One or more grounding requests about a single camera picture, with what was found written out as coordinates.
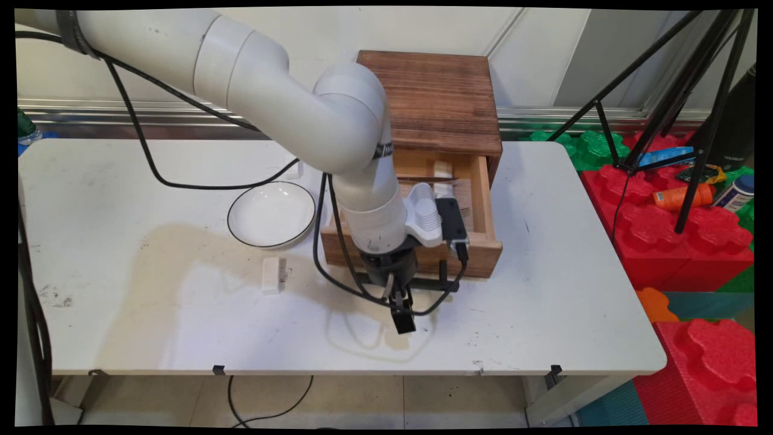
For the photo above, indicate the small white rectangular block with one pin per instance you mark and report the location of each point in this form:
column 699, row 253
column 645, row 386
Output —
column 273, row 276

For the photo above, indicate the white table leg frame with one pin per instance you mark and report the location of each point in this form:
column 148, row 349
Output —
column 567, row 399

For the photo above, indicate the dark brown wooden cabinet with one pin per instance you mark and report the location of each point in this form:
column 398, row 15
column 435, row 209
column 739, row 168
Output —
column 435, row 96

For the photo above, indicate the green plastic bottle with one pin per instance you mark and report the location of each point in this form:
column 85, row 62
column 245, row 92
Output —
column 25, row 127

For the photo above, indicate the light wooden drawer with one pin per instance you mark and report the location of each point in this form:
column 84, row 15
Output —
column 477, row 248

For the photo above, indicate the blue packet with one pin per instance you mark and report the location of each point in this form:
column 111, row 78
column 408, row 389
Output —
column 664, row 156

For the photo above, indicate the dark snack wrapper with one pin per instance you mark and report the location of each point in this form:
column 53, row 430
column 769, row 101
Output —
column 703, row 174

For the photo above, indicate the large red foam block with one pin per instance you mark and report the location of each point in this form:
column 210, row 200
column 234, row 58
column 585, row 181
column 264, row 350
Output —
column 652, row 248

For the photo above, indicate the teal foam mat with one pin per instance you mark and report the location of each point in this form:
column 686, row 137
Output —
column 712, row 305

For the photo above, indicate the white bowl with dark rim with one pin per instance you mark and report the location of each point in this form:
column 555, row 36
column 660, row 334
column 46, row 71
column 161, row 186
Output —
column 272, row 214

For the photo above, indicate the orange foam block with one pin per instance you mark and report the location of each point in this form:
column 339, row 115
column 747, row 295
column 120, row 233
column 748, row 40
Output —
column 655, row 305

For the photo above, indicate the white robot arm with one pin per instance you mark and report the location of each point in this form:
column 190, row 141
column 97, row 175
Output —
column 241, row 66

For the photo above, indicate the white ribbed camera mount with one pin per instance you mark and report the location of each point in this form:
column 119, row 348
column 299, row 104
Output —
column 423, row 214

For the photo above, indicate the black thermos bottle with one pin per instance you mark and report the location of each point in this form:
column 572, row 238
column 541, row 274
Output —
column 734, row 121

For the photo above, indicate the white block with wood tint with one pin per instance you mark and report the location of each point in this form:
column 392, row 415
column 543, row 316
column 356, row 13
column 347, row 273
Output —
column 442, row 175

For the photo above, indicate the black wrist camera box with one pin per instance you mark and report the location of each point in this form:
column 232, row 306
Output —
column 452, row 220

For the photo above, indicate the white bottle with blue cap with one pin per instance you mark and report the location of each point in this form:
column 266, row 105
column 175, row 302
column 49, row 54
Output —
column 735, row 193

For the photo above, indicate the orange bottle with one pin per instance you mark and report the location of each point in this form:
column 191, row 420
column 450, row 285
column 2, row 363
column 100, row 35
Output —
column 682, row 197

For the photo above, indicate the aluminium wall rail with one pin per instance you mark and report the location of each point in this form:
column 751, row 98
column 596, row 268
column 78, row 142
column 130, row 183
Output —
column 72, row 115

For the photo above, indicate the black tripod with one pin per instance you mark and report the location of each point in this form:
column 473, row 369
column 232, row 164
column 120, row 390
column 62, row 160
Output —
column 706, row 139

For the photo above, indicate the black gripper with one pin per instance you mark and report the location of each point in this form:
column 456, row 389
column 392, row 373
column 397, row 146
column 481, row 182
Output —
column 386, row 266

